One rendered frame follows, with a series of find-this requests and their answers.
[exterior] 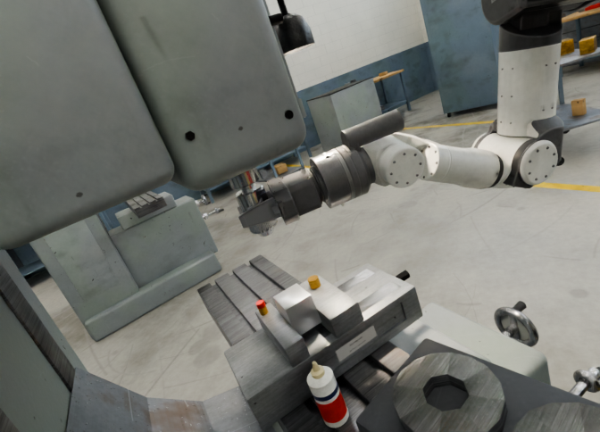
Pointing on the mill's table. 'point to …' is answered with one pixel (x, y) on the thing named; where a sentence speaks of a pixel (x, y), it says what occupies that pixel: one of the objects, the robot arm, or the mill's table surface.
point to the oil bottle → (328, 395)
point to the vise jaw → (335, 307)
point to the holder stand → (471, 398)
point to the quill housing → (205, 74)
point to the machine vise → (318, 344)
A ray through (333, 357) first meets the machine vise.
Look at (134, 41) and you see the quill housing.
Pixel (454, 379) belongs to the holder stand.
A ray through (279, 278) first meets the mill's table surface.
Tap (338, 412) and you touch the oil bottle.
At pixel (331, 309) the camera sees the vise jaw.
